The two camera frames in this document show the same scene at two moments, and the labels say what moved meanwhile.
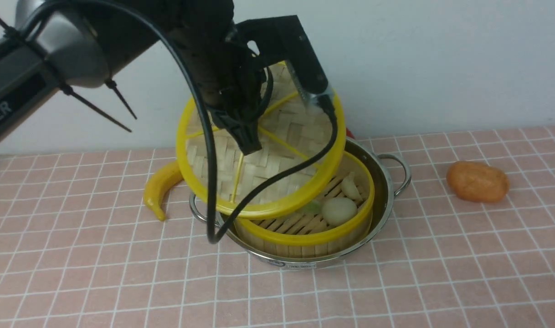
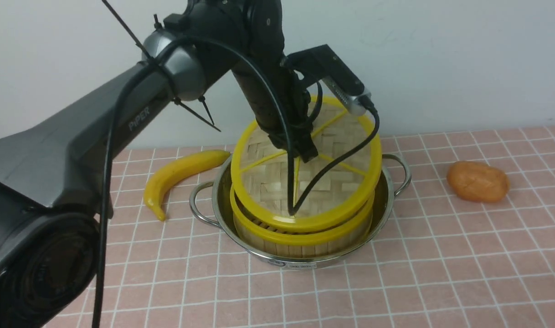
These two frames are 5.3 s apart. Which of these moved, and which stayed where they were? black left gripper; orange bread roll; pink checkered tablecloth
Moved: black left gripper
Stayed: orange bread roll; pink checkered tablecloth
